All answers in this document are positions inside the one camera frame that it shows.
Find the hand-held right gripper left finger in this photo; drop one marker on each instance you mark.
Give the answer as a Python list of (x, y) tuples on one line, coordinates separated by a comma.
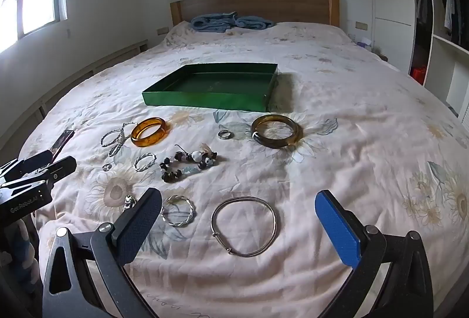
[(139, 226)]

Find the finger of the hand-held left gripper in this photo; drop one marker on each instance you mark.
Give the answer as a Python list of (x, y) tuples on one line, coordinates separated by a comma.
[(33, 162), (55, 171)]

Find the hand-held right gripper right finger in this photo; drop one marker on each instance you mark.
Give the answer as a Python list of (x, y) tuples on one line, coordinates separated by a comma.
[(339, 230)]

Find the olive brown bangle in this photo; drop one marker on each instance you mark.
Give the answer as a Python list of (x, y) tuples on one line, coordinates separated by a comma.
[(273, 143)]

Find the green tray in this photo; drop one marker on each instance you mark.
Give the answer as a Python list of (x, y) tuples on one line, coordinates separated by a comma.
[(212, 85)]

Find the smartphone in red case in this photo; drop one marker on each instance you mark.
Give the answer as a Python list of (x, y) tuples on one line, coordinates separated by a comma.
[(63, 141)]

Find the floral bedspread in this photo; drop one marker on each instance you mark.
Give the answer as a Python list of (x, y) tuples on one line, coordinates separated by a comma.
[(329, 164)]

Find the amber bangle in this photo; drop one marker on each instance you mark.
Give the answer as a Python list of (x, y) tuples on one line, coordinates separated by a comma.
[(146, 142)]

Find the thin silver bangle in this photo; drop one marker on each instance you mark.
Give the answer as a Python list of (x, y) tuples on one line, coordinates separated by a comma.
[(244, 198)]

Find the red box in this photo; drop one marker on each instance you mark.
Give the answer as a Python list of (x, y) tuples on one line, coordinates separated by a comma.
[(417, 74)]

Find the tissue box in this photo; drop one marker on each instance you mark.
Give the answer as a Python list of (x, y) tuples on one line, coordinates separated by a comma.
[(364, 44)]

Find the blue folded blanket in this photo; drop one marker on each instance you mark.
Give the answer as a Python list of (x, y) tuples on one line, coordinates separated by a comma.
[(212, 22), (254, 22)]

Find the white wardrobe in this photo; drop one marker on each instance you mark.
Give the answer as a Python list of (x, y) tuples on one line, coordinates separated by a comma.
[(392, 10)]

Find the wooden headboard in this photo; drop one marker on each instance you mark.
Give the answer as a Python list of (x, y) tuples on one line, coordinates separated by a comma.
[(256, 3)]

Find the wall outlet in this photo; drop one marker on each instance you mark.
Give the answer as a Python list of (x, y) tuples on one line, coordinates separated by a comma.
[(361, 25), (163, 31)]

